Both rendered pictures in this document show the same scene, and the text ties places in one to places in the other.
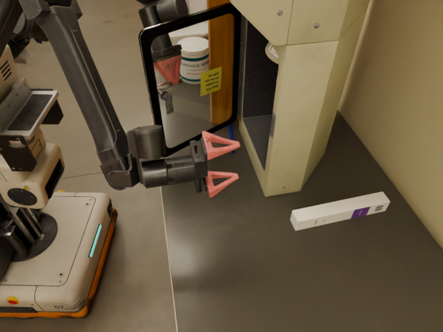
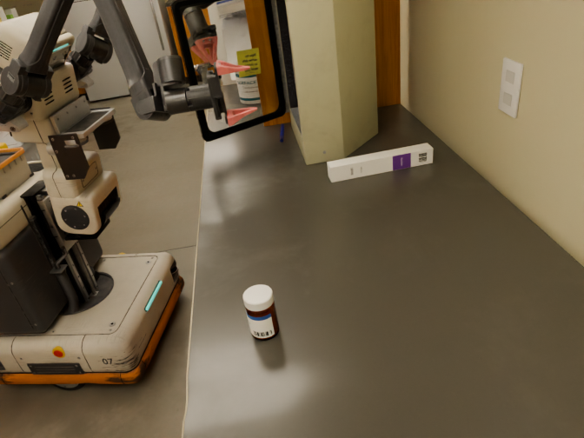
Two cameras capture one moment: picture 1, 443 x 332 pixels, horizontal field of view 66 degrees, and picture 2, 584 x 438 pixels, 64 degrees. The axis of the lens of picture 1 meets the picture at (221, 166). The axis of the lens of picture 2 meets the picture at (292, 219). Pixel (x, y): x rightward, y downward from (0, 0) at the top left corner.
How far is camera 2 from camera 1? 64 cm
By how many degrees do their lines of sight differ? 16
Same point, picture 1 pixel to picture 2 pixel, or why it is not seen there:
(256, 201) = (296, 169)
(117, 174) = (143, 102)
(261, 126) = not seen: hidden behind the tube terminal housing
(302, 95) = (312, 32)
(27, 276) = (76, 327)
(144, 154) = (165, 77)
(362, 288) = (392, 211)
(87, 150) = (157, 230)
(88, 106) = (122, 49)
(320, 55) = not seen: outside the picture
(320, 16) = not seen: outside the picture
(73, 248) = (128, 301)
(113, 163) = (141, 93)
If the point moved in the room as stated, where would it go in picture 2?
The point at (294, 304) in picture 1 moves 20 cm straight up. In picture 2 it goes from (316, 225) to (307, 142)
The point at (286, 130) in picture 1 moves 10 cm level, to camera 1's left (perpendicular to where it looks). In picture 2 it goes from (307, 74) to (268, 78)
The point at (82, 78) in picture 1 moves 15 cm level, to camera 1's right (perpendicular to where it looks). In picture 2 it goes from (117, 25) to (177, 17)
